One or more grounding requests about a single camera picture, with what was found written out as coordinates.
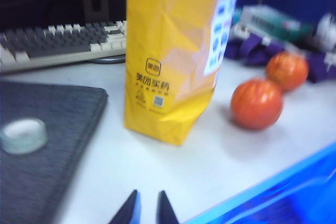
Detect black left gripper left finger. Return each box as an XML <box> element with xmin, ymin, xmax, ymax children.
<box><xmin>109</xmin><ymin>189</ymin><xmax>141</xmax><ymax>224</ymax></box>

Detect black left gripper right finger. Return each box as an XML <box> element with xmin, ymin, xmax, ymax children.
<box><xmin>155</xmin><ymin>190</ymin><xmax>181</xmax><ymax>224</ymax></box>

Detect yellow paper bag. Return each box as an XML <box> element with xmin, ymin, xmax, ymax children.
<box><xmin>123</xmin><ymin>0</ymin><xmax>239</xmax><ymax>146</ymax></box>

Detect purple fabric bag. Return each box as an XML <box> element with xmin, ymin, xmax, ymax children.
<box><xmin>224</xmin><ymin>34</ymin><xmax>336</xmax><ymax>84</ymax></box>

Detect dark grey desk mat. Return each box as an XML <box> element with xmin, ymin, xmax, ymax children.
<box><xmin>0</xmin><ymin>81</ymin><xmax>109</xmax><ymax>224</ymax></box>

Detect clear tape roll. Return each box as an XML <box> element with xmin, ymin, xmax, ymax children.
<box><xmin>1</xmin><ymin>118</ymin><xmax>48</xmax><ymax>155</ymax></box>

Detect orange fruit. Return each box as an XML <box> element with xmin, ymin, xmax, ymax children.
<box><xmin>230</xmin><ymin>77</ymin><xmax>284</xmax><ymax>131</ymax></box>
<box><xmin>265</xmin><ymin>51</ymin><xmax>309</xmax><ymax>92</ymax></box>

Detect grey and white keyboard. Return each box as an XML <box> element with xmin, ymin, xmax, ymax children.
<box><xmin>0</xmin><ymin>20</ymin><xmax>128</xmax><ymax>74</ymax></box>

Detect green and white box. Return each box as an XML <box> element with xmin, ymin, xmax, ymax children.
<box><xmin>232</xmin><ymin>5</ymin><xmax>314</xmax><ymax>42</ymax></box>

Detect white crumpled plastic item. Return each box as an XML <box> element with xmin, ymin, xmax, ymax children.
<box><xmin>314</xmin><ymin>13</ymin><xmax>336</xmax><ymax>51</ymax></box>

